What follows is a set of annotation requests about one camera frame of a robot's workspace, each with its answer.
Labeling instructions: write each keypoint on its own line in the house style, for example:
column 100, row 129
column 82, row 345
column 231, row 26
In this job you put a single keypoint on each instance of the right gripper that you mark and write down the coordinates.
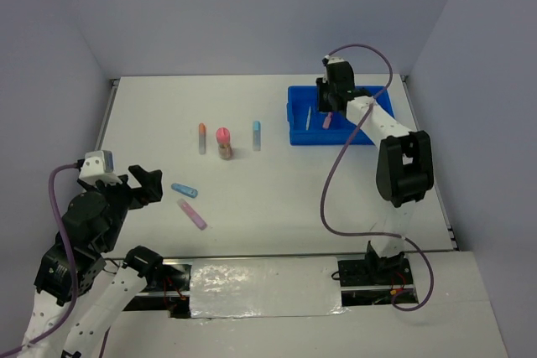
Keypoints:
column 321, row 85

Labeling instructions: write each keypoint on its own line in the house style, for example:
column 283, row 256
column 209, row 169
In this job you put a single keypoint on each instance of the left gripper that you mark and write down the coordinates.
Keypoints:
column 150, row 179

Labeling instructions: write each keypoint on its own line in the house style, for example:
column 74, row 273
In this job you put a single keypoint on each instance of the pink correction tape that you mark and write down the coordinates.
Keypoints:
column 327, row 121

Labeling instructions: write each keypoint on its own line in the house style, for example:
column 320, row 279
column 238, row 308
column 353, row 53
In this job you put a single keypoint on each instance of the purple clear pen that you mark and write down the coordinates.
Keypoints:
column 308, row 119

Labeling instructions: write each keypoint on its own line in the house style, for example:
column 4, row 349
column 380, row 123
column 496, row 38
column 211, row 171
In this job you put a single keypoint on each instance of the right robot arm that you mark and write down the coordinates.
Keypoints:
column 404, row 172

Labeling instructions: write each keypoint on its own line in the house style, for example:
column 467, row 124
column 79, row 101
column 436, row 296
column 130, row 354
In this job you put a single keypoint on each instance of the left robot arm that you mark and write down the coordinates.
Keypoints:
column 66, row 274

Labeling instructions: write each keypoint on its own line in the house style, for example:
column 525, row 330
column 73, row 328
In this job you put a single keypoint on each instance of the blue plastic compartment tray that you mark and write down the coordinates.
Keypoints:
column 299, row 99

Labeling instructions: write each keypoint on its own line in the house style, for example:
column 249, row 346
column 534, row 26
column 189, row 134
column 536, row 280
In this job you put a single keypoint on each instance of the pink purple highlighter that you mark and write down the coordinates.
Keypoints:
column 195, row 218

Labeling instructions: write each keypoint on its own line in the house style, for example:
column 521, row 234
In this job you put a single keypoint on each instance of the orange capped marker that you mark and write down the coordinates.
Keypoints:
column 202, row 139

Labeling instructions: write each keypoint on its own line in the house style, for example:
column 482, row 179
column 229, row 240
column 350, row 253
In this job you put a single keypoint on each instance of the light blue eraser stick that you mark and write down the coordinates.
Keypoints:
column 256, row 136

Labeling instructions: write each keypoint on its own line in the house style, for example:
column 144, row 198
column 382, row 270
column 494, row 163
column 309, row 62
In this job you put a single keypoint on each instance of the pink lid clip jar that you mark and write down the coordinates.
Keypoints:
column 223, row 139

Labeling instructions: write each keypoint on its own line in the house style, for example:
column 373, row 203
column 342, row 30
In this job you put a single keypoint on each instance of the silver foil tape sheet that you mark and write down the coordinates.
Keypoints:
column 264, row 288

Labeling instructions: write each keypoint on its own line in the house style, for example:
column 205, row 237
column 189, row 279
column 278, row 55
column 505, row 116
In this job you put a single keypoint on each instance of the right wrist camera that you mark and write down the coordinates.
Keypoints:
column 332, row 59

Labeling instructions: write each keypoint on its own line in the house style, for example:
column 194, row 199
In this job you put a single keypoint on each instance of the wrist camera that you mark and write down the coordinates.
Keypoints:
column 332, row 59
column 98, row 166

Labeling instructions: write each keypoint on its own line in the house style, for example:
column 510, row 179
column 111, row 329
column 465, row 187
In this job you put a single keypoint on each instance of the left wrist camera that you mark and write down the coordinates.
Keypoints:
column 98, row 166

